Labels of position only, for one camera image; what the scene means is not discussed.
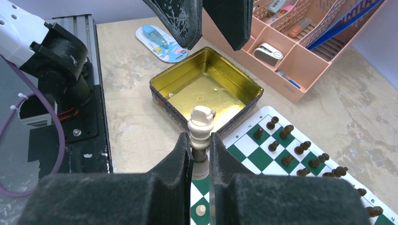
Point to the blue folder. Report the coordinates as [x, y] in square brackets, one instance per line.
[355, 13]

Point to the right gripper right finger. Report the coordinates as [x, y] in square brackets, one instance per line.
[240, 197]

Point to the blue grey small tube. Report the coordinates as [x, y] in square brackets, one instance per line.
[283, 74]

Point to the white stapler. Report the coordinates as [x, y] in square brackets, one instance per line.
[268, 54]

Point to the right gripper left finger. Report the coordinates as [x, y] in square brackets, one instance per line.
[160, 196]

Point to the gold tin with pieces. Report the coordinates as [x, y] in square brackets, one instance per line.
[209, 79]

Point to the white chess piece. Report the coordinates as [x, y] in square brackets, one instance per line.
[201, 210]

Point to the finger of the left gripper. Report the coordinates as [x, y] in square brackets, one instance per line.
[182, 18]
[233, 18]

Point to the pink desk organizer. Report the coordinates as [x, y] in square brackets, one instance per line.
[291, 30]

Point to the dark chess piece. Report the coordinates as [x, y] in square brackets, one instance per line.
[272, 123]
[258, 133]

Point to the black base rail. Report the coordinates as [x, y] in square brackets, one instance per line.
[77, 108]

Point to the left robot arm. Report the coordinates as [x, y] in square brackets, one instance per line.
[18, 30]

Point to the blue round card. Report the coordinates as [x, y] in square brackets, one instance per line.
[161, 44]

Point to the green white chess board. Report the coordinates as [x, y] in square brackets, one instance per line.
[255, 155]

